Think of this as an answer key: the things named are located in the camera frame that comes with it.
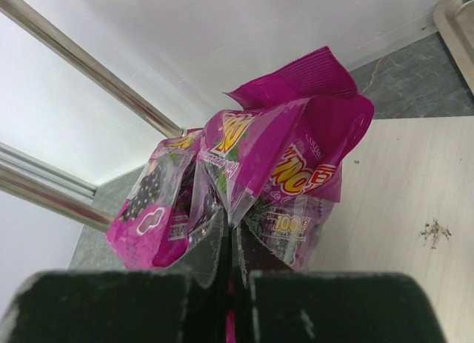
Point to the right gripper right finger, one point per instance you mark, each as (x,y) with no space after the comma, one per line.
(276,304)

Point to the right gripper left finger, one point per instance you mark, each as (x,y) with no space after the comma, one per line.
(186,302)

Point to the purple grape candy bag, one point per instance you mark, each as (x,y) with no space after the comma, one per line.
(138,231)
(271,171)

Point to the white two-tier wooden shelf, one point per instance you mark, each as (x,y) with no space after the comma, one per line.
(184,55)

